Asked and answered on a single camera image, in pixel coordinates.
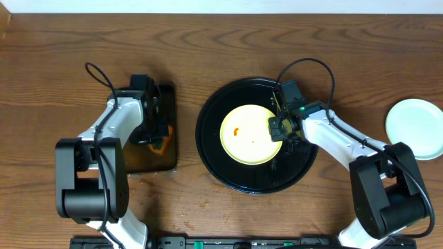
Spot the black rectangular tray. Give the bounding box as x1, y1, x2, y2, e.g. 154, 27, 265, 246
123, 84, 177, 174

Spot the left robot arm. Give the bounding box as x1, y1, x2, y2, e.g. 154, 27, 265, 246
55, 80, 177, 248

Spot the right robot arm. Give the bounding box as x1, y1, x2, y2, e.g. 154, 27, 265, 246
268, 102, 435, 248

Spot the yellow plate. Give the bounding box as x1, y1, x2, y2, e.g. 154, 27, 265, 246
219, 104, 282, 165

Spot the orange green sponge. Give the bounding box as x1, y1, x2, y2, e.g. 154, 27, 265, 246
149, 124, 174, 156

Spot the light blue plate top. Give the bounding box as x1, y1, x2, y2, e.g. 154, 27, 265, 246
385, 99, 442, 160

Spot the round black tray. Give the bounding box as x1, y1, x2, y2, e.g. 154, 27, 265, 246
195, 77, 318, 194

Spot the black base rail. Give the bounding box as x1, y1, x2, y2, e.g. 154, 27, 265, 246
69, 235, 417, 249

